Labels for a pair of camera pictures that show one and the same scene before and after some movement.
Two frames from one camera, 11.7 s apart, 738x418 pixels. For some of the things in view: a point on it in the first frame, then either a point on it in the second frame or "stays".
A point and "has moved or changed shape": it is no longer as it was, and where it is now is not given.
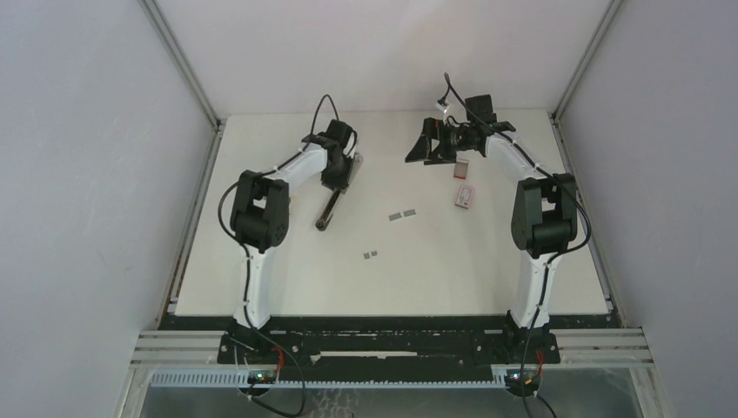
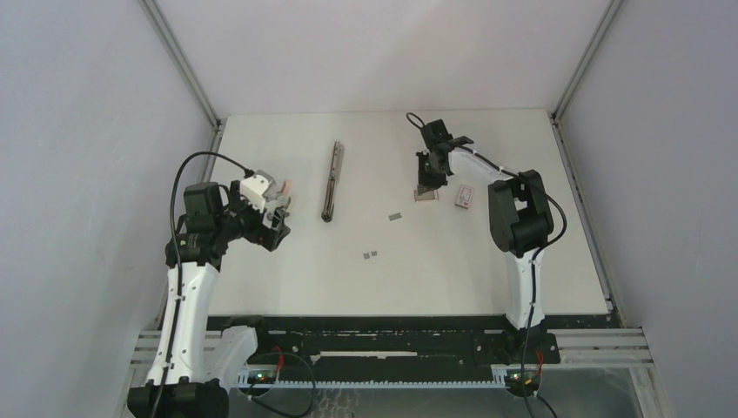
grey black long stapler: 328,210 has moved or changed shape
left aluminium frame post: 199,88 stays
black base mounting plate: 349,343 stays
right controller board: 531,380 stays
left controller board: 261,377 stays
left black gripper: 342,181 -> 261,234
